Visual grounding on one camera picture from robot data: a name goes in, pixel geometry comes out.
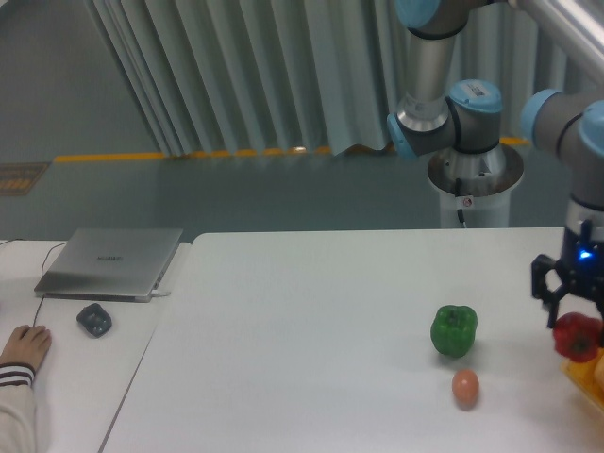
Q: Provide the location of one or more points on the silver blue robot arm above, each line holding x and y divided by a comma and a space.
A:
466, 116

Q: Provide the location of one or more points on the brown egg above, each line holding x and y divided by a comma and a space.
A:
465, 387

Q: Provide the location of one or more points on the yellow tray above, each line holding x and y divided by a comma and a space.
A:
587, 376

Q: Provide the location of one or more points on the green bell pepper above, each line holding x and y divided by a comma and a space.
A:
453, 330

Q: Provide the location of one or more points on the white striped sleeve forearm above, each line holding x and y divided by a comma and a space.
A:
18, 408

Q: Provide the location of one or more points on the silver laptop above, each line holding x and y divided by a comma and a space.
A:
111, 264

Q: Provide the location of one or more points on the person's hand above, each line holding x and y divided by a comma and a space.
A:
27, 346

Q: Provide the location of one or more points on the red bell pepper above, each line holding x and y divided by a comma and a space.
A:
577, 337

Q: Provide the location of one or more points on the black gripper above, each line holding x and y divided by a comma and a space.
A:
580, 270

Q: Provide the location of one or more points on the pale green curtain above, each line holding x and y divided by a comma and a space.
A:
236, 75

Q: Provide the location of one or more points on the black small device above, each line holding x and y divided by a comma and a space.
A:
95, 320

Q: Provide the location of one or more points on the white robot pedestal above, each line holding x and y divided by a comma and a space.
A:
475, 191

